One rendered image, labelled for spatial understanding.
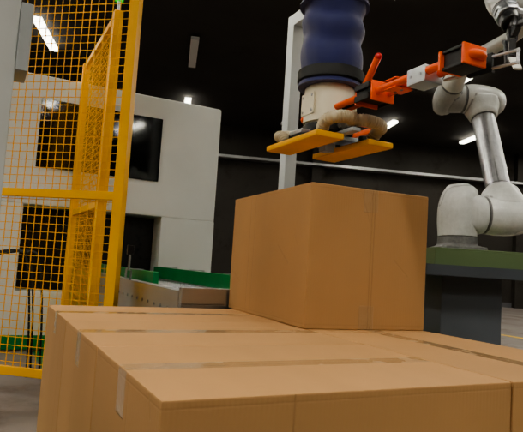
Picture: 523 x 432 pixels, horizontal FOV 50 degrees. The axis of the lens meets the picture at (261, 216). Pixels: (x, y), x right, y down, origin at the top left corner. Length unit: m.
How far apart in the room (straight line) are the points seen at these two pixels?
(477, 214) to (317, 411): 1.67
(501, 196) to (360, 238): 0.97
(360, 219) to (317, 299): 0.26
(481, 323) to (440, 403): 1.40
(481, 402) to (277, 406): 0.37
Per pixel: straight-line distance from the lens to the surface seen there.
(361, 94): 1.71
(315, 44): 1.92
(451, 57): 1.48
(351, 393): 0.82
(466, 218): 2.34
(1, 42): 2.72
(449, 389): 0.94
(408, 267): 1.70
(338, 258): 1.57
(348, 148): 1.88
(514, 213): 2.43
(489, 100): 2.76
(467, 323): 2.29
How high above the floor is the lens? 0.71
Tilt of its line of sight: 5 degrees up
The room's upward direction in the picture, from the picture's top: 4 degrees clockwise
